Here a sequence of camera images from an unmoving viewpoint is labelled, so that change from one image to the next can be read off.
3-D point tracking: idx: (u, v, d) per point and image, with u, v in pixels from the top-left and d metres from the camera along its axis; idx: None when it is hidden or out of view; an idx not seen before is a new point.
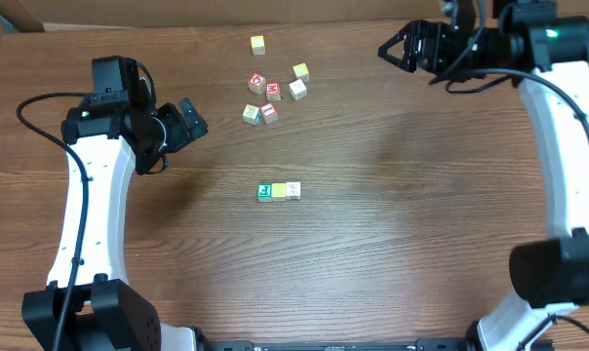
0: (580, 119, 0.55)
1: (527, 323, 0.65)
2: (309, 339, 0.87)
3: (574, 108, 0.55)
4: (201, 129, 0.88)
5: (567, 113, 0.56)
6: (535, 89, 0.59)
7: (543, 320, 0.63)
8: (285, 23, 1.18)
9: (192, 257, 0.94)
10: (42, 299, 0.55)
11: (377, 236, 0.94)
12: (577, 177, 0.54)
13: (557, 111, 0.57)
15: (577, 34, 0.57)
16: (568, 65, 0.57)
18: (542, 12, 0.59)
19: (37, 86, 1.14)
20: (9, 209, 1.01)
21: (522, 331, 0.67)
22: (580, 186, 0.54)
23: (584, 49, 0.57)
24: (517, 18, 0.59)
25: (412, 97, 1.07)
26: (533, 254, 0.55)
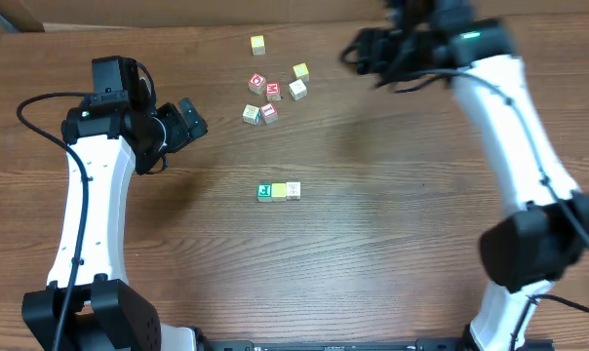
0: (509, 103, 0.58)
1: (511, 311, 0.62)
2: (309, 339, 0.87)
3: (501, 95, 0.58)
4: (201, 129, 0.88)
5: (497, 101, 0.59)
6: (465, 87, 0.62)
7: (526, 304, 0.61)
8: (285, 23, 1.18)
9: (192, 257, 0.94)
10: (42, 300, 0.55)
11: (377, 236, 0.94)
12: (518, 158, 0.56)
13: (488, 101, 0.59)
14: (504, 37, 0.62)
15: (490, 35, 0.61)
16: (490, 63, 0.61)
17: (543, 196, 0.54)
18: (463, 16, 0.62)
19: (37, 86, 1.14)
20: (9, 209, 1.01)
21: (509, 320, 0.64)
22: (524, 165, 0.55)
23: (500, 46, 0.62)
24: (440, 25, 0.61)
25: (412, 97, 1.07)
26: (497, 239, 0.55)
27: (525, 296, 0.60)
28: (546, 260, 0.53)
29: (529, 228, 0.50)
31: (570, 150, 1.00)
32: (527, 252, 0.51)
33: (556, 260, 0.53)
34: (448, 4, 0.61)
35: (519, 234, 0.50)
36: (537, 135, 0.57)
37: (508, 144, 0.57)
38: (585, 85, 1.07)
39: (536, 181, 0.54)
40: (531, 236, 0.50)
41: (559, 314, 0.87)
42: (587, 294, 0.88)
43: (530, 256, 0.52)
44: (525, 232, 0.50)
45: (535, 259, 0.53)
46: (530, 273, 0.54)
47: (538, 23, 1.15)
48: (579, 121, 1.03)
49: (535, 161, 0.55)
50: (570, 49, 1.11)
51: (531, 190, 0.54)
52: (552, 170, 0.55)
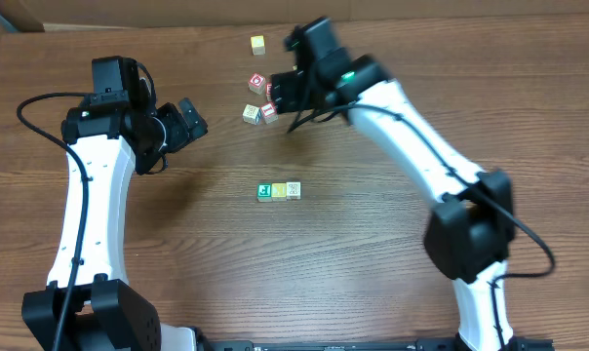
0: (398, 119, 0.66)
1: (482, 300, 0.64)
2: (309, 339, 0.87)
3: (389, 113, 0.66)
4: (201, 129, 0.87)
5: (388, 120, 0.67)
6: (361, 115, 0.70)
7: (490, 292, 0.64)
8: (285, 23, 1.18)
9: (192, 257, 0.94)
10: (43, 299, 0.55)
11: (377, 236, 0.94)
12: (421, 160, 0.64)
13: (383, 123, 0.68)
14: (377, 66, 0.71)
15: (371, 72, 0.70)
16: (374, 92, 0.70)
17: (453, 185, 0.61)
18: (341, 60, 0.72)
19: (37, 86, 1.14)
20: (9, 209, 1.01)
21: (485, 311, 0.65)
22: (429, 165, 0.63)
23: (377, 74, 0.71)
24: (324, 74, 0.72)
25: (412, 97, 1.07)
26: (435, 237, 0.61)
27: (487, 285, 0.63)
28: (483, 241, 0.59)
29: (450, 215, 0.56)
31: (570, 150, 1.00)
32: (459, 238, 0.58)
33: (490, 239, 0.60)
34: (324, 54, 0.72)
35: (443, 223, 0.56)
36: (430, 136, 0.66)
37: (411, 152, 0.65)
38: (585, 86, 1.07)
39: (444, 175, 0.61)
40: (455, 222, 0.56)
41: (559, 313, 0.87)
42: (587, 294, 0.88)
43: (463, 241, 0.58)
44: (447, 219, 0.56)
45: (472, 244, 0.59)
46: (476, 258, 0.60)
47: (538, 23, 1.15)
48: (579, 121, 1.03)
49: (437, 159, 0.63)
50: (570, 49, 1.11)
51: (444, 184, 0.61)
52: (453, 161, 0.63)
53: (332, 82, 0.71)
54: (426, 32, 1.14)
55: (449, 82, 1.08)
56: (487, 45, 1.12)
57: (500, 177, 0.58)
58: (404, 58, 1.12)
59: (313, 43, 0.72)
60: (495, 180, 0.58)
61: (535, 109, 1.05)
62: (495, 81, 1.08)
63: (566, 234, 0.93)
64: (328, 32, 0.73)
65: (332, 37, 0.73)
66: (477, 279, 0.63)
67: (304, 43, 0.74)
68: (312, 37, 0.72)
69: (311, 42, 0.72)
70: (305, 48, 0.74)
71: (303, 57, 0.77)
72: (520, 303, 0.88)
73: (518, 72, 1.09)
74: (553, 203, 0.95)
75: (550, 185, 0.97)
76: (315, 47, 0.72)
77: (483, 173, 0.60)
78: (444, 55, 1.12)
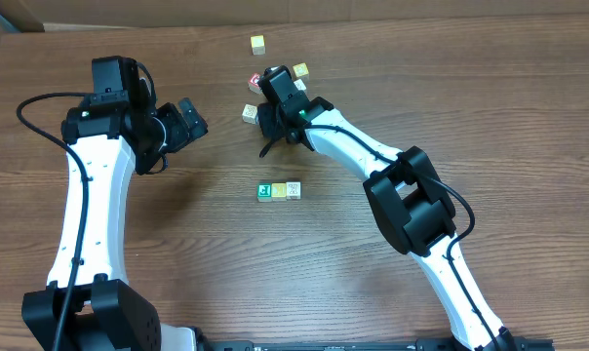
0: (336, 131, 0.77)
1: (445, 279, 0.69)
2: (309, 339, 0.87)
3: (329, 127, 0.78)
4: (200, 129, 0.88)
5: (331, 134, 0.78)
6: (313, 136, 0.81)
7: (451, 265, 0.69)
8: (285, 23, 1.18)
9: (192, 257, 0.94)
10: (43, 299, 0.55)
11: (377, 236, 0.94)
12: (356, 151, 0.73)
13: (329, 136, 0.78)
14: (325, 101, 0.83)
15: (320, 107, 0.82)
16: (323, 118, 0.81)
17: (381, 167, 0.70)
18: (299, 100, 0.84)
19: (36, 86, 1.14)
20: (9, 209, 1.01)
21: (454, 292, 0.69)
22: (362, 155, 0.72)
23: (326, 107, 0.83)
24: (286, 112, 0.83)
25: (412, 97, 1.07)
26: (379, 217, 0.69)
27: (444, 260, 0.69)
28: (419, 213, 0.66)
29: (376, 186, 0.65)
31: (571, 150, 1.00)
32: (391, 207, 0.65)
33: (426, 211, 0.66)
34: (286, 97, 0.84)
35: (373, 194, 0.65)
36: (363, 136, 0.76)
37: (347, 148, 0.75)
38: (585, 85, 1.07)
39: (373, 160, 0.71)
40: (382, 192, 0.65)
41: (559, 314, 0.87)
42: (587, 294, 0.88)
43: (398, 210, 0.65)
44: (375, 190, 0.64)
45: (410, 216, 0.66)
46: (417, 230, 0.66)
47: (538, 23, 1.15)
48: (579, 121, 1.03)
49: (367, 151, 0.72)
50: (570, 49, 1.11)
51: (372, 166, 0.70)
52: (380, 149, 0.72)
53: (293, 119, 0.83)
54: (426, 32, 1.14)
55: (449, 82, 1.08)
56: (488, 45, 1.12)
57: (414, 150, 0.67)
58: (404, 58, 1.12)
59: (275, 89, 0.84)
60: (412, 156, 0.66)
61: (535, 109, 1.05)
62: (495, 80, 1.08)
63: (566, 234, 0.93)
64: (288, 79, 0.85)
65: (291, 83, 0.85)
66: (428, 253, 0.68)
67: (268, 90, 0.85)
68: (275, 85, 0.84)
69: (274, 89, 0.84)
70: (271, 94, 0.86)
71: (269, 99, 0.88)
72: (519, 304, 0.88)
73: (518, 72, 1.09)
74: (553, 203, 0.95)
75: (550, 185, 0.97)
76: (278, 92, 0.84)
77: (402, 152, 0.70)
78: (444, 55, 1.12)
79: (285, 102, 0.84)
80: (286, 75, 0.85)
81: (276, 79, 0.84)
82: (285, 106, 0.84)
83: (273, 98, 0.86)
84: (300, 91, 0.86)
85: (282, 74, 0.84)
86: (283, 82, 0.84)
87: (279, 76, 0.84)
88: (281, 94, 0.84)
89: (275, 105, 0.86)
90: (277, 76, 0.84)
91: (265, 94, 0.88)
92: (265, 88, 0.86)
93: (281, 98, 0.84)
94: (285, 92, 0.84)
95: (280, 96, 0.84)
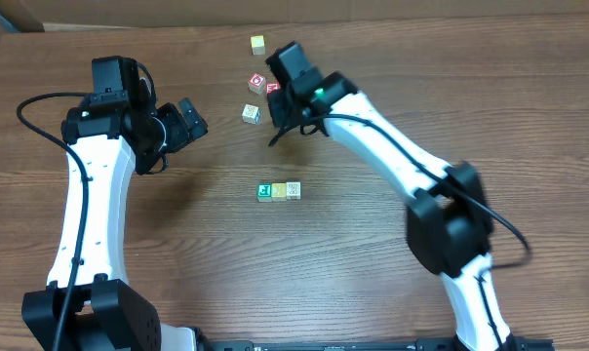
0: (366, 124, 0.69)
1: (470, 298, 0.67)
2: (309, 339, 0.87)
3: (358, 120, 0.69)
4: (201, 128, 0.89)
5: (358, 127, 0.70)
6: (333, 125, 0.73)
7: (478, 285, 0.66)
8: (285, 23, 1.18)
9: (192, 257, 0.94)
10: (43, 299, 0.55)
11: (376, 236, 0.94)
12: (391, 158, 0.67)
13: (355, 130, 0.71)
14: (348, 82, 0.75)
15: (339, 88, 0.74)
16: (344, 103, 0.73)
17: (424, 180, 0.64)
18: (312, 78, 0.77)
19: (36, 86, 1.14)
20: (9, 209, 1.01)
21: (477, 311, 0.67)
22: (400, 165, 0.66)
23: (347, 89, 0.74)
24: (296, 90, 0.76)
25: (412, 97, 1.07)
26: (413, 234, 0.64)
27: (473, 280, 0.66)
28: (460, 233, 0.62)
29: (423, 210, 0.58)
31: (571, 150, 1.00)
32: (436, 230, 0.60)
33: (466, 230, 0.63)
34: (296, 74, 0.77)
35: (419, 217, 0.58)
36: (397, 135, 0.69)
37: (380, 151, 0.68)
38: (585, 86, 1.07)
39: (414, 172, 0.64)
40: (431, 216, 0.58)
41: (559, 314, 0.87)
42: (587, 294, 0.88)
43: (443, 233, 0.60)
44: (422, 214, 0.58)
45: (451, 238, 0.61)
46: (457, 251, 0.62)
47: (538, 23, 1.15)
48: (579, 121, 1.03)
49: (406, 159, 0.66)
50: (570, 49, 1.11)
51: (415, 180, 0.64)
52: (422, 158, 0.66)
53: (305, 98, 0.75)
54: (426, 32, 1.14)
55: (449, 82, 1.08)
56: (488, 45, 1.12)
57: (466, 170, 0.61)
58: (404, 58, 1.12)
59: (285, 64, 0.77)
60: (462, 175, 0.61)
61: (535, 109, 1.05)
62: (495, 80, 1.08)
63: (566, 234, 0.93)
64: (298, 55, 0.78)
65: (301, 58, 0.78)
66: (460, 272, 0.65)
67: (278, 68, 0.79)
68: (284, 60, 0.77)
69: (283, 64, 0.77)
70: (279, 72, 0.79)
71: (278, 81, 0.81)
72: (519, 304, 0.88)
73: (518, 72, 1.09)
74: (553, 203, 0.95)
75: (550, 185, 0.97)
76: (288, 68, 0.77)
77: (450, 166, 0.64)
78: (444, 55, 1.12)
79: (294, 79, 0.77)
80: (297, 50, 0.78)
81: (286, 54, 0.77)
82: (295, 83, 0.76)
83: (282, 77, 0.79)
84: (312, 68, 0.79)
85: (293, 49, 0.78)
86: (294, 57, 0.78)
87: (289, 51, 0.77)
88: (291, 69, 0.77)
89: (284, 85, 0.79)
90: (287, 51, 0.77)
91: (273, 73, 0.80)
92: (274, 64, 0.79)
93: (291, 74, 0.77)
94: (295, 68, 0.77)
95: (290, 72, 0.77)
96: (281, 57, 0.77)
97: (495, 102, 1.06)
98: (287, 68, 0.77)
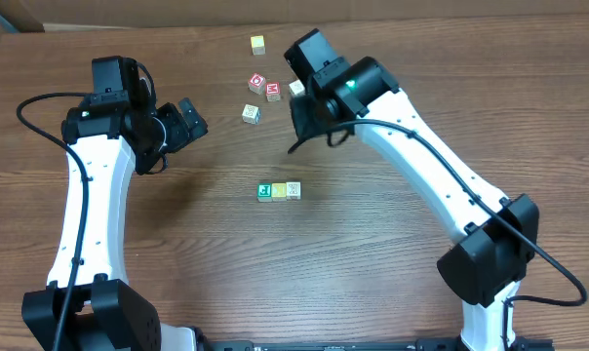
0: (412, 136, 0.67)
1: (493, 316, 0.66)
2: (309, 339, 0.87)
3: (403, 130, 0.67)
4: (200, 129, 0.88)
5: (401, 137, 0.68)
6: (371, 131, 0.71)
7: (503, 309, 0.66)
8: (285, 23, 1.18)
9: (192, 257, 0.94)
10: (43, 299, 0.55)
11: (377, 236, 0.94)
12: (440, 183, 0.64)
13: (396, 139, 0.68)
14: (384, 74, 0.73)
15: (373, 82, 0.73)
16: (381, 104, 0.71)
17: (480, 215, 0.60)
18: (336, 69, 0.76)
19: (36, 86, 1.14)
20: (9, 209, 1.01)
21: (494, 328, 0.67)
22: (450, 190, 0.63)
23: (383, 83, 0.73)
24: (320, 80, 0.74)
25: (412, 97, 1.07)
26: (453, 271, 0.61)
27: (500, 303, 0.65)
28: (505, 268, 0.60)
29: (479, 252, 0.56)
31: (570, 150, 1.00)
32: (487, 270, 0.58)
33: (510, 264, 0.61)
34: (320, 64, 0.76)
35: (473, 259, 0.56)
36: (447, 155, 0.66)
37: (427, 175, 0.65)
38: (585, 86, 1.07)
39: (468, 203, 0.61)
40: (483, 255, 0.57)
41: (559, 314, 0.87)
42: (587, 294, 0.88)
43: (490, 270, 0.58)
44: (477, 254, 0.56)
45: (496, 273, 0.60)
46: (496, 285, 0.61)
47: (538, 23, 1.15)
48: (579, 121, 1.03)
49: (457, 183, 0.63)
50: (571, 49, 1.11)
51: (468, 212, 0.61)
52: (474, 184, 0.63)
53: (332, 89, 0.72)
54: (426, 32, 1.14)
55: (449, 82, 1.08)
56: (487, 45, 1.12)
57: (525, 204, 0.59)
58: (404, 58, 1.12)
59: (307, 55, 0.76)
60: (519, 210, 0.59)
61: (535, 109, 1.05)
62: (495, 80, 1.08)
63: (566, 234, 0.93)
64: (322, 45, 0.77)
65: (325, 50, 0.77)
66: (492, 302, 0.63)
67: (298, 60, 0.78)
68: (304, 50, 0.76)
69: (305, 55, 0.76)
70: (300, 62, 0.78)
71: (299, 74, 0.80)
72: (520, 304, 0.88)
73: (518, 72, 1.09)
74: (552, 203, 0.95)
75: (550, 185, 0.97)
76: (309, 59, 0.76)
77: (506, 199, 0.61)
78: (444, 55, 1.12)
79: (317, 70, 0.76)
80: (320, 41, 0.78)
81: (308, 43, 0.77)
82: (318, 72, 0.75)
83: (304, 69, 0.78)
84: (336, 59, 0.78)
85: (315, 38, 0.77)
86: (316, 47, 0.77)
87: (311, 40, 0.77)
88: (313, 59, 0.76)
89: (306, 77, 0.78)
90: (309, 40, 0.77)
91: (294, 64, 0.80)
92: (294, 54, 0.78)
93: (313, 63, 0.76)
94: (319, 58, 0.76)
95: (312, 62, 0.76)
96: (303, 47, 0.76)
97: (495, 102, 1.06)
98: (309, 58, 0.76)
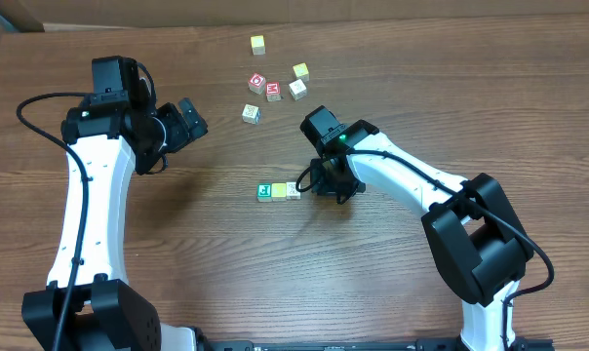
0: (385, 156, 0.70)
1: (492, 316, 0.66)
2: (309, 339, 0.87)
3: (376, 152, 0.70)
4: (201, 128, 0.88)
5: (377, 160, 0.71)
6: (356, 162, 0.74)
7: (502, 309, 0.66)
8: (285, 23, 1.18)
9: (192, 257, 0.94)
10: (43, 299, 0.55)
11: (377, 236, 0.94)
12: (409, 180, 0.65)
13: (375, 163, 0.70)
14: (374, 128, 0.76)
15: (364, 133, 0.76)
16: (368, 143, 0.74)
17: (443, 197, 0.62)
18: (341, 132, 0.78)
19: (36, 86, 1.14)
20: (9, 208, 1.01)
21: (494, 328, 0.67)
22: (416, 184, 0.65)
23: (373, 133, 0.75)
24: (326, 142, 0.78)
25: (412, 97, 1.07)
26: (440, 258, 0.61)
27: (499, 302, 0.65)
28: (491, 253, 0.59)
29: (439, 221, 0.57)
31: (570, 150, 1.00)
32: (458, 247, 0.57)
33: (497, 251, 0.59)
34: (326, 131, 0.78)
35: (436, 230, 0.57)
36: (415, 162, 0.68)
37: (399, 177, 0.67)
38: (585, 86, 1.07)
39: (431, 189, 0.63)
40: (448, 231, 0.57)
41: (559, 314, 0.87)
42: (587, 294, 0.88)
43: (464, 251, 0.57)
44: (438, 225, 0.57)
45: (479, 257, 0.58)
46: (487, 274, 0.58)
47: (538, 23, 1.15)
48: (578, 121, 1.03)
49: (422, 177, 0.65)
50: (571, 49, 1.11)
51: (431, 197, 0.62)
52: (439, 176, 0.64)
53: (333, 144, 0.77)
54: (426, 33, 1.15)
55: (449, 82, 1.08)
56: (487, 45, 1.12)
57: (488, 181, 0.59)
58: (404, 58, 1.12)
59: (316, 125, 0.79)
60: (481, 186, 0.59)
61: (535, 109, 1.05)
62: (495, 80, 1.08)
63: (567, 234, 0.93)
64: (329, 114, 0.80)
65: (333, 118, 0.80)
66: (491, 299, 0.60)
67: (309, 129, 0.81)
68: (315, 121, 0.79)
69: (314, 125, 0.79)
70: (312, 133, 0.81)
71: (312, 142, 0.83)
72: (519, 304, 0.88)
73: (518, 72, 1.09)
74: (553, 203, 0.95)
75: (550, 185, 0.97)
76: (317, 127, 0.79)
77: (468, 181, 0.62)
78: (444, 55, 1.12)
79: (324, 136, 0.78)
80: (327, 112, 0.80)
81: (318, 116, 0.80)
82: (325, 138, 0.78)
83: (315, 137, 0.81)
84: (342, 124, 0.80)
85: (322, 111, 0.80)
86: (325, 118, 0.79)
87: (320, 114, 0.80)
88: (322, 129, 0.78)
89: (316, 144, 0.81)
90: (318, 113, 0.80)
91: (307, 136, 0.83)
92: (307, 127, 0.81)
93: (321, 132, 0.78)
94: (325, 126, 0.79)
95: (320, 131, 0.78)
96: (313, 119, 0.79)
97: (495, 102, 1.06)
98: (318, 128, 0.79)
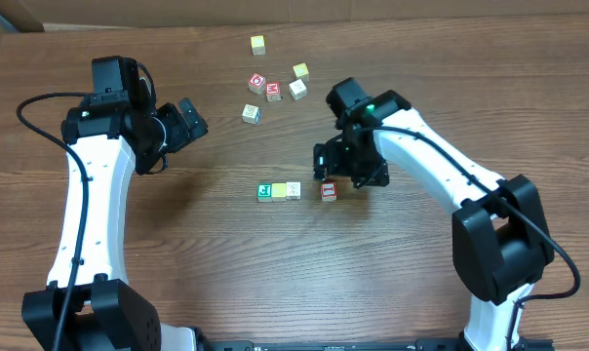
0: (416, 137, 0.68)
1: (502, 315, 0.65)
2: (309, 339, 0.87)
3: (409, 134, 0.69)
4: (200, 129, 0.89)
5: (409, 139, 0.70)
6: (383, 138, 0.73)
7: (513, 309, 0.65)
8: (286, 23, 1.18)
9: (192, 257, 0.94)
10: (43, 299, 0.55)
11: (377, 236, 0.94)
12: (441, 171, 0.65)
13: (405, 144, 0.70)
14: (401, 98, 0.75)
15: (393, 105, 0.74)
16: (398, 120, 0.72)
17: (476, 193, 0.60)
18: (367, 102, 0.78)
19: (36, 86, 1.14)
20: (9, 208, 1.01)
21: (500, 326, 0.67)
22: (449, 175, 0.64)
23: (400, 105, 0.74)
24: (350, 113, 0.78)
25: (412, 97, 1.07)
26: (461, 253, 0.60)
27: (511, 303, 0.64)
28: (513, 255, 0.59)
29: (471, 219, 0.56)
31: (570, 150, 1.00)
32: (486, 247, 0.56)
33: (519, 253, 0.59)
34: (352, 102, 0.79)
35: (466, 229, 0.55)
36: (451, 151, 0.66)
37: (431, 165, 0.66)
38: (585, 86, 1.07)
39: (465, 183, 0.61)
40: (479, 230, 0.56)
41: (559, 313, 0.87)
42: (587, 294, 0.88)
43: (490, 252, 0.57)
44: (468, 224, 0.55)
45: (502, 258, 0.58)
46: (506, 275, 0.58)
47: (538, 23, 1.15)
48: (578, 121, 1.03)
49: (456, 170, 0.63)
50: (570, 49, 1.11)
51: (465, 191, 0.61)
52: (474, 171, 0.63)
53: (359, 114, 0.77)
54: (426, 33, 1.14)
55: (449, 82, 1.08)
56: (487, 45, 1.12)
57: (525, 184, 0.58)
58: (404, 58, 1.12)
59: (342, 94, 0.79)
60: (517, 187, 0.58)
61: (534, 109, 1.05)
62: (494, 81, 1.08)
63: (567, 234, 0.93)
64: (356, 85, 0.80)
65: (360, 90, 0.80)
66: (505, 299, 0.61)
67: (334, 99, 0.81)
68: (340, 91, 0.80)
69: (340, 95, 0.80)
70: (337, 104, 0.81)
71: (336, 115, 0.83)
72: None
73: (518, 72, 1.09)
74: (553, 203, 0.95)
75: (550, 185, 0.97)
76: (343, 97, 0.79)
77: (504, 180, 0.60)
78: (444, 55, 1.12)
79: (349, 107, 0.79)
80: (354, 83, 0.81)
81: (344, 86, 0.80)
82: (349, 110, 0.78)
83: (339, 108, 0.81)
84: (369, 97, 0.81)
85: (349, 81, 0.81)
86: (350, 89, 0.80)
87: (346, 84, 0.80)
88: (347, 99, 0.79)
89: (339, 116, 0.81)
90: (344, 83, 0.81)
91: (332, 107, 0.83)
92: (333, 97, 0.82)
93: (347, 102, 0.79)
94: (351, 97, 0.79)
95: (345, 101, 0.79)
96: (339, 89, 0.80)
97: (495, 102, 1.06)
98: (343, 98, 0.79)
